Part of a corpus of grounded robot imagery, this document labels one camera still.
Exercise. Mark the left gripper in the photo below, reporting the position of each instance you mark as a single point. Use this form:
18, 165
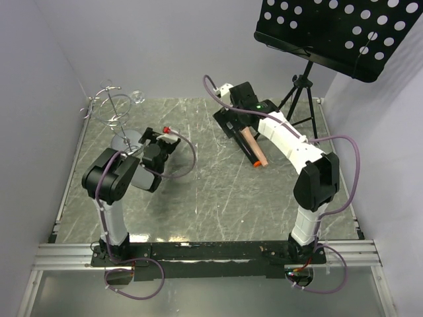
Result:
151, 135

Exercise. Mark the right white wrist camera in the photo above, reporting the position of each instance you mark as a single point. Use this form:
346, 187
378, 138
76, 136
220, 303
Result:
223, 92

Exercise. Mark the clear wine glass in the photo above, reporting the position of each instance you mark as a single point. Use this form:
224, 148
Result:
137, 97

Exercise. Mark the pink microphone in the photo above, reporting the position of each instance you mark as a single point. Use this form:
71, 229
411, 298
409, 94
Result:
254, 146

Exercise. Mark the black perforated music stand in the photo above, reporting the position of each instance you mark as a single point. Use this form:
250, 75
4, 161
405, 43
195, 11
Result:
354, 38

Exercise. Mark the chrome wine glass rack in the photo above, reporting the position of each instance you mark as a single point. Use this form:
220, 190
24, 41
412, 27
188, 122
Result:
111, 106

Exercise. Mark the black microphone orange end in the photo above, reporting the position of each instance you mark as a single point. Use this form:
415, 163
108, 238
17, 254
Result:
245, 147

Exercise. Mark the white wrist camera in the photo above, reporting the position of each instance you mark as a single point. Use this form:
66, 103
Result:
223, 92
168, 136

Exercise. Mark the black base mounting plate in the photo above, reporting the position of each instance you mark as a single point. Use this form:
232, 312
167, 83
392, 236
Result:
269, 258

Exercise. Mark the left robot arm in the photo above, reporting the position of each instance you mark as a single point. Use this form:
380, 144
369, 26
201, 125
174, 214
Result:
109, 177

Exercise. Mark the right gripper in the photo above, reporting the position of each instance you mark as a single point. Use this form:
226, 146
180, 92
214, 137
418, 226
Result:
223, 116

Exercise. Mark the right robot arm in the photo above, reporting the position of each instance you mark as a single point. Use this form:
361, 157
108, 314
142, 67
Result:
318, 172

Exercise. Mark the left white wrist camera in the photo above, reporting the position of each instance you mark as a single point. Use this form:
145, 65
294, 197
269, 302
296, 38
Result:
168, 136

